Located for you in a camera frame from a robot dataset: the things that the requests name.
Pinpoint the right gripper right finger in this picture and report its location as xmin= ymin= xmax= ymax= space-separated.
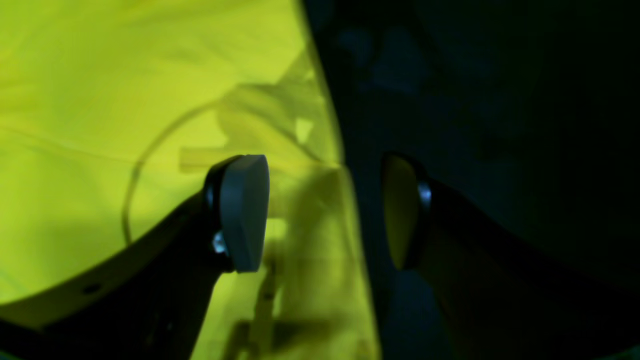
xmin=381 ymin=152 xmax=639 ymax=360

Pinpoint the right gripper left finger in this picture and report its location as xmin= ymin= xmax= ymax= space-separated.
xmin=1 ymin=154 xmax=270 ymax=360

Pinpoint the yellow t-shirt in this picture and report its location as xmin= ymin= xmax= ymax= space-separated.
xmin=0 ymin=0 xmax=381 ymax=360

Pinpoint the black tablecloth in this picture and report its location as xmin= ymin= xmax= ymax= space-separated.
xmin=302 ymin=0 xmax=639 ymax=360

